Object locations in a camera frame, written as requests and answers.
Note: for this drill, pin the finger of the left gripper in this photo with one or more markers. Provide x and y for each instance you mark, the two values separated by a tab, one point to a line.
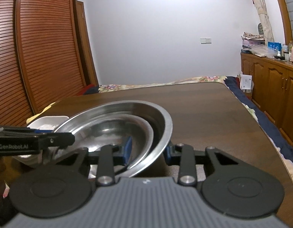
47	139

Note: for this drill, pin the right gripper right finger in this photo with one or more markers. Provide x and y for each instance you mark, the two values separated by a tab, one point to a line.
182	155

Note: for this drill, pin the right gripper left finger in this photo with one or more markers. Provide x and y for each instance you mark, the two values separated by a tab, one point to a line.
111	156

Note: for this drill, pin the large steel bowl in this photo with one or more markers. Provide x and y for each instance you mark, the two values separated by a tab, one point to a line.
159	119

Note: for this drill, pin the medium steel bowl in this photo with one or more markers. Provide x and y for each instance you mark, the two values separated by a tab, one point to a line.
110	130

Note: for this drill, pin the large floral square plate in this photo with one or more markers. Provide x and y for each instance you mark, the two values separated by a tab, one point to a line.
47	122

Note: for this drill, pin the person left hand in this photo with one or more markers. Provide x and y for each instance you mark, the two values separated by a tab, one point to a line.
10	170

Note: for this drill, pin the wooden louvered wardrobe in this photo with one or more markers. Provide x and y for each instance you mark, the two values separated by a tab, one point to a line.
45	56

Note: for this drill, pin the white paper bag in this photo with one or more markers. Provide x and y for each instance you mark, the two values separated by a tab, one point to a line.
246	83

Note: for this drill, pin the wooden sideboard cabinet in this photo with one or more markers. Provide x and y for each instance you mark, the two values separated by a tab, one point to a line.
273	90

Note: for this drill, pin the folded fabric pile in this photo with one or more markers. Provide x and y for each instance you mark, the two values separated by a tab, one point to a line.
250	40

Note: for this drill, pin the blue box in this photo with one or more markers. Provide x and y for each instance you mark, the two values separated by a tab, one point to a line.
275	46

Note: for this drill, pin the beige curtain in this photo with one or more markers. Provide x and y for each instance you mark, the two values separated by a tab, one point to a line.
261	8

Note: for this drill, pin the white wall switch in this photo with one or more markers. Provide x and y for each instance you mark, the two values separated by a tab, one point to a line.
205	40

